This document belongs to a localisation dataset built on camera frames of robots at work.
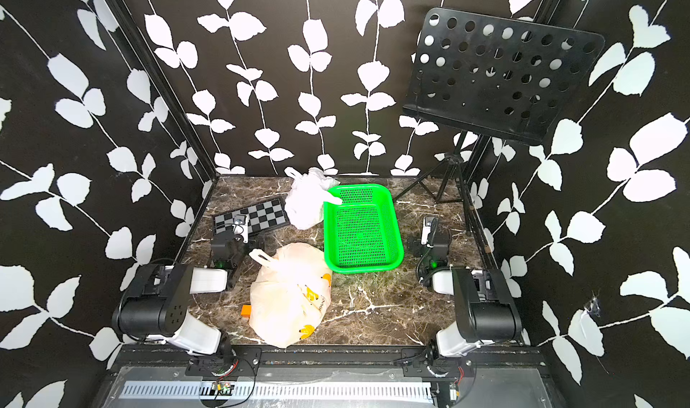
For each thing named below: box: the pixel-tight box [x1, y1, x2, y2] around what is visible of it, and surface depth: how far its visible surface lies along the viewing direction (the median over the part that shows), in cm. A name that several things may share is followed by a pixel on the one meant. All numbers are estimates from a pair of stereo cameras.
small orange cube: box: [240, 304, 253, 318], surface depth 83 cm
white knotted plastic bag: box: [284, 167, 344, 231], surface depth 105 cm
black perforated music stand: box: [392, 7, 605, 234], surface depth 65 cm
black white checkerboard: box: [212, 197, 291, 235], surface depth 106 cm
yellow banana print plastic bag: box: [248, 241, 333, 348], surface depth 83 cm
